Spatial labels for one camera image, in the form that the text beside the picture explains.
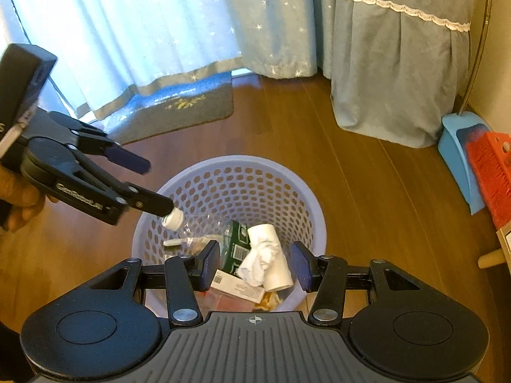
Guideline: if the brown paper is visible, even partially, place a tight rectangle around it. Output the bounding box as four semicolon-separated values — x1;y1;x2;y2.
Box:
255;291;284;312

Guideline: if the crushed clear plastic bottle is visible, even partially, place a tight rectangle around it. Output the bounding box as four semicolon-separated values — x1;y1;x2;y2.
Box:
162;207;256;276

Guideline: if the person's left hand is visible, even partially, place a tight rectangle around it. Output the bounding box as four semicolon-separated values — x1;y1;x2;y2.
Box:
0;163;46;232

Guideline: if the blue dustpan with long handle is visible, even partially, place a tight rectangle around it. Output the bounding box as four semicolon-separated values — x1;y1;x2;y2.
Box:
437;0;496;216

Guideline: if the purple plastic mesh basket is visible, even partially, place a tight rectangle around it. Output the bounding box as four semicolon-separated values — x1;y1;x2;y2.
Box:
132;155;326;320

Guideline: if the wooden furniture leg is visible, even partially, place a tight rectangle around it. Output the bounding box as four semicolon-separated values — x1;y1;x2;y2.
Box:
477;247;506;270

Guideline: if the white carton box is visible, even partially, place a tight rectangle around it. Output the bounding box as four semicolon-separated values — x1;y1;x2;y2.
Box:
211;269;266;304

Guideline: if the blue and grey rug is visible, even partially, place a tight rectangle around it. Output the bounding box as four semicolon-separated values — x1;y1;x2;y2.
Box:
86;71;235;146

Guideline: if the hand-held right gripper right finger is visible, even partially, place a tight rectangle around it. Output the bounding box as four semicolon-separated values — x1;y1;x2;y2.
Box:
289;240;422;326

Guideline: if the white wooden cabinet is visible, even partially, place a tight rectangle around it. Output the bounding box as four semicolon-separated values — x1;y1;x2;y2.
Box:
495;223;511;266

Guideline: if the red broom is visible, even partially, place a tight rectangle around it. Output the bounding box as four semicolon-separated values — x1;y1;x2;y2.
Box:
465;130;511;230

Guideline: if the white paper roll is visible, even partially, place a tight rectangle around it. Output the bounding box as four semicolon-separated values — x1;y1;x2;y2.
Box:
248;223;294;293

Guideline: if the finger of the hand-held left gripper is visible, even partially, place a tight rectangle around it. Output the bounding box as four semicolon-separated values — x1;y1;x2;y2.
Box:
120;184;175;218
25;109;151;175

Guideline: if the white tissue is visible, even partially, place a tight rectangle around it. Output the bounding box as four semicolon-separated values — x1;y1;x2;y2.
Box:
237;235;282;287

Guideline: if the teal star curtain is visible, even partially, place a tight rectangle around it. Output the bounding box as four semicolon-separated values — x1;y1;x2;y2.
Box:
216;0;340;80

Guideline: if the light blue sheer curtain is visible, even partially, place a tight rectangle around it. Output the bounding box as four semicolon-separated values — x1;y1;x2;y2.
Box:
6;0;244;124

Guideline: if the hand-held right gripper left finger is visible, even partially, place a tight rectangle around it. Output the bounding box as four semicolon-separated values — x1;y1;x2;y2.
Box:
87;240;222;326

